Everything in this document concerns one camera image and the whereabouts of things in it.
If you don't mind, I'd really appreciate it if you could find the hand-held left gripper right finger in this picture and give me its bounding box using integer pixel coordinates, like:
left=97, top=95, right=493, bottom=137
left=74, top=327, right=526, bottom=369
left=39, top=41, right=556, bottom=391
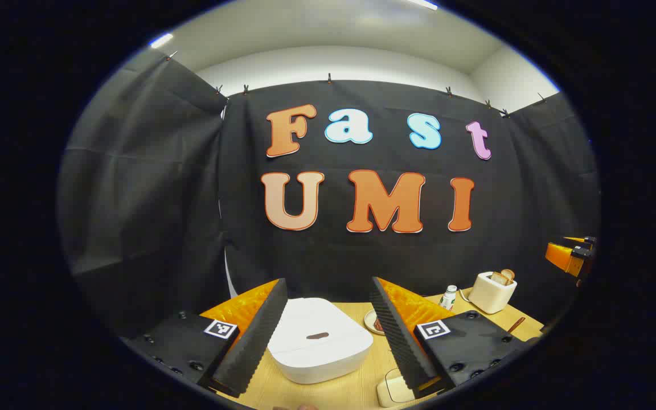
left=369, top=277, right=540, bottom=399

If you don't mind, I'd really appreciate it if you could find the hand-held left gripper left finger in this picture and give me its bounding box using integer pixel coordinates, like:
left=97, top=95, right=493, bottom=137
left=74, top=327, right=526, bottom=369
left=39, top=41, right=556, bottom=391
left=125, top=278, right=289, bottom=398

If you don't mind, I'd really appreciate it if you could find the white rice cooker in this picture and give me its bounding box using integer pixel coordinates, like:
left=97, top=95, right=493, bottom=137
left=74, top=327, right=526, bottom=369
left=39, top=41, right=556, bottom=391
left=267, top=297, right=374, bottom=385

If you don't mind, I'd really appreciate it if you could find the white plate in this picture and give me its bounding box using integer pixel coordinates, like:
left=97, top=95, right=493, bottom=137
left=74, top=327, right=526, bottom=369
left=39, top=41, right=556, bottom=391
left=364, top=309, right=387, bottom=335

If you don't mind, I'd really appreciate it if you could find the cream container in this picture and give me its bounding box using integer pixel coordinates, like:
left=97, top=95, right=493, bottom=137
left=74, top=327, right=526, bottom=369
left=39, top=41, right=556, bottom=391
left=376, top=367, right=415, bottom=408

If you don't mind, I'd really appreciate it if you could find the cream toaster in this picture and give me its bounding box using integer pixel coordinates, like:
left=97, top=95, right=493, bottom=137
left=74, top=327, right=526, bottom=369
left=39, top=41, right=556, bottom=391
left=468, top=272, right=518, bottom=315

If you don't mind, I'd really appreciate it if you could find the black backdrop cloth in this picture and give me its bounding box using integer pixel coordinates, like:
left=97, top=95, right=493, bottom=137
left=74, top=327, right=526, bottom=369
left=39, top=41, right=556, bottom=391
left=58, top=48, right=600, bottom=342

